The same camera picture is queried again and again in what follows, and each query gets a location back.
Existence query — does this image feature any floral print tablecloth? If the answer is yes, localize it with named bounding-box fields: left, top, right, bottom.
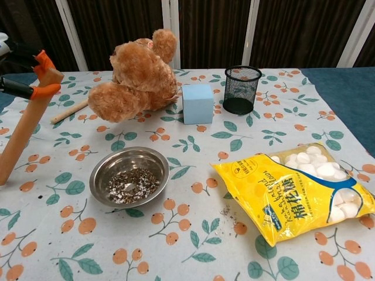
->
left=0, top=68, right=375, bottom=281

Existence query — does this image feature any large wooden rolling pin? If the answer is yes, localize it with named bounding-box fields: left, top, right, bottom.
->
left=0, top=67, right=64, bottom=186

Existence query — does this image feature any brown and white spice mix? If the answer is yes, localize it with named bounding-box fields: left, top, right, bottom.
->
left=107, top=167, right=161, bottom=205

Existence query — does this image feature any brown teddy bear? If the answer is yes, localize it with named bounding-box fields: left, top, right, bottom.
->
left=88, top=28, right=179, bottom=124

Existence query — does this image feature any light blue foam block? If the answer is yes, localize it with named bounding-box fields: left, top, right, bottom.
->
left=182, top=84, right=214, bottom=125

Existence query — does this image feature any white partition frame post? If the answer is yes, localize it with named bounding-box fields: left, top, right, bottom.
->
left=162, top=0, right=180, bottom=70
left=336, top=0, right=375, bottom=68
left=241, top=0, right=260, bottom=68
left=55, top=0, right=89, bottom=71

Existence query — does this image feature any yellow marshmallow bag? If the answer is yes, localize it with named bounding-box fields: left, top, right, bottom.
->
left=210, top=142, right=375, bottom=248

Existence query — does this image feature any black mesh pen cup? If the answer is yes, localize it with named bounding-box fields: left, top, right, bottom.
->
left=222, top=65, right=263, bottom=115

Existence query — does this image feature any thin wooden stick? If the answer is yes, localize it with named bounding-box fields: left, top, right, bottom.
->
left=50, top=99, right=88, bottom=124

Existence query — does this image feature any stainless steel bowl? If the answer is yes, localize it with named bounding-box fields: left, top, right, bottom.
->
left=89, top=146, right=171, bottom=209

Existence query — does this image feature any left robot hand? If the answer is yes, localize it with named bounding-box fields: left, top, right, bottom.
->
left=0, top=32, right=62, bottom=100

